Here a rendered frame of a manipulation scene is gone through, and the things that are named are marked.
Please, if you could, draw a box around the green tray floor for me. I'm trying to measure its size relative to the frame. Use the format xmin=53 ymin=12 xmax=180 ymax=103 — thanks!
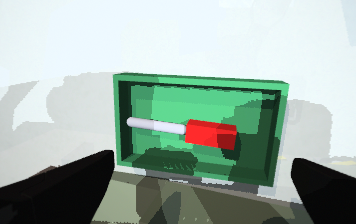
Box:
xmin=128 ymin=81 xmax=276 ymax=170

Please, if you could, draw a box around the red-headed stop pin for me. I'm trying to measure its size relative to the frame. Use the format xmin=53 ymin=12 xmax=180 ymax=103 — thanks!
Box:
xmin=127 ymin=117 xmax=237 ymax=150

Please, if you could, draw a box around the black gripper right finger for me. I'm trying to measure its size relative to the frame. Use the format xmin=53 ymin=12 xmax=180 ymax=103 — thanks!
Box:
xmin=291 ymin=158 xmax=356 ymax=224

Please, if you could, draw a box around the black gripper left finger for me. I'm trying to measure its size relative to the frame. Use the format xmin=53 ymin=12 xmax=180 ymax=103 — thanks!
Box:
xmin=0 ymin=150 xmax=115 ymax=224

